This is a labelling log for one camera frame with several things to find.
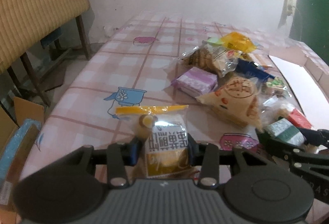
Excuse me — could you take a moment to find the cardboard box with flaps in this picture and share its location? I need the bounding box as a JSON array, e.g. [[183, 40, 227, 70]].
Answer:
[[253, 43, 329, 127]]

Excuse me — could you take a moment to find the light green snack packet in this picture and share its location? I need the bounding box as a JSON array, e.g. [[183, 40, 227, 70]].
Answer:
[[202, 37, 224, 45]]

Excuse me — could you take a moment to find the beige round-logo pastry bag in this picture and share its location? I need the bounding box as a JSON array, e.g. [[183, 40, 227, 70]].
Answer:
[[196, 76, 263, 131]]

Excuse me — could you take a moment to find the green wooden door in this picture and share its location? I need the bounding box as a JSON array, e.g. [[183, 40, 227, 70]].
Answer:
[[289, 0, 328, 63]]

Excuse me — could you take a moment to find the blue snack packet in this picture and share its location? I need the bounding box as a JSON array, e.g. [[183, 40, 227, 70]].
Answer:
[[235, 59, 275, 82]]

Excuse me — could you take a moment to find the yellow-sealed egg yolk pastry packet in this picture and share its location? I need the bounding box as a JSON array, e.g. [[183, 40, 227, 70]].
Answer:
[[115, 105, 195, 178]]

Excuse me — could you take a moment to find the green white snack packet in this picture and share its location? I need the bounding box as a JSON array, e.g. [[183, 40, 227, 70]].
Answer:
[[264, 118, 306, 146]]

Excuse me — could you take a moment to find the wooden chair with woven cushion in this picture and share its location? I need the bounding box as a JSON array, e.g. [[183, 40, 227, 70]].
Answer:
[[1, 0, 90, 105]]

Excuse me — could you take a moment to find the red label clear snack packet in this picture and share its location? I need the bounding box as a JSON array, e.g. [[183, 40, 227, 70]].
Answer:
[[261, 100, 313, 129]]

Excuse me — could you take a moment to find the pink checkered tablecloth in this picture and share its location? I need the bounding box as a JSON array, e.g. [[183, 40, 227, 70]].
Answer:
[[19, 9, 329, 181]]

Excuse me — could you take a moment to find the cardboard box on floor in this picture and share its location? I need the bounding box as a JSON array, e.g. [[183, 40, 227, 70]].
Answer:
[[1, 96, 44, 223]]

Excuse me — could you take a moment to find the orange yellow crinkly snack bag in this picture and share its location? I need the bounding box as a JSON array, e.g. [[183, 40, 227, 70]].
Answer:
[[220, 32, 256, 53]]

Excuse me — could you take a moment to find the clear cookie packet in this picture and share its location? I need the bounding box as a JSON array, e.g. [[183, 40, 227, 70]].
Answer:
[[180, 43, 243, 78]]

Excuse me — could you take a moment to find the purple wafer snack packet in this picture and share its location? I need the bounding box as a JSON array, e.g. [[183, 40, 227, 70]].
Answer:
[[171, 67, 218, 97]]

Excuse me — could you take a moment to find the green label cracker packet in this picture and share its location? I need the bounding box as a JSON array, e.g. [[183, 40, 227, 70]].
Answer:
[[264, 77, 291, 98]]

